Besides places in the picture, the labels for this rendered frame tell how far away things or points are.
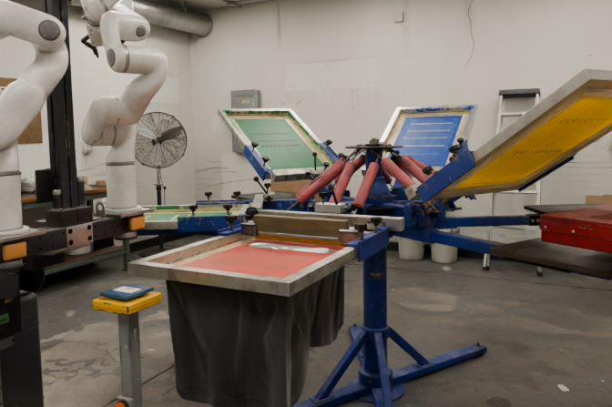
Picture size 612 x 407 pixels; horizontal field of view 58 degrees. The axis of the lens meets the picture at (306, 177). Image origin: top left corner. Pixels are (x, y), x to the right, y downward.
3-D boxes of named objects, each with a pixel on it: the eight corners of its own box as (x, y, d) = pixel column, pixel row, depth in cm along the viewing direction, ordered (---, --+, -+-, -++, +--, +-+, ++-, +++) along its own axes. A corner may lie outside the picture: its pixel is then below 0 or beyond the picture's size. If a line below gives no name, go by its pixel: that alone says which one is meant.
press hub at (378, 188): (399, 413, 271) (398, 138, 260) (327, 398, 289) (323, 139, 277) (421, 381, 305) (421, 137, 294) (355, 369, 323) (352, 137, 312)
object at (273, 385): (287, 430, 162) (283, 286, 158) (168, 399, 182) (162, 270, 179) (291, 425, 165) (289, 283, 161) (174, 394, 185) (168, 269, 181)
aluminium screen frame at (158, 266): (290, 297, 148) (289, 283, 147) (127, 274, 174) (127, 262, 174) (386, 241, 217) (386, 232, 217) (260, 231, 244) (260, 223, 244)
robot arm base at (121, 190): (87, 211, 186) (86, 165, 184) (116, 206, 197) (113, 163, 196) (123, 213, 179) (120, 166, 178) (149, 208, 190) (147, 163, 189)
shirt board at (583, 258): (673, 278, 188) (674, 255, 188) (609, 300, 167) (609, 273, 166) (403, 226, 300) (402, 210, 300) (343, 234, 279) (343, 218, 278)
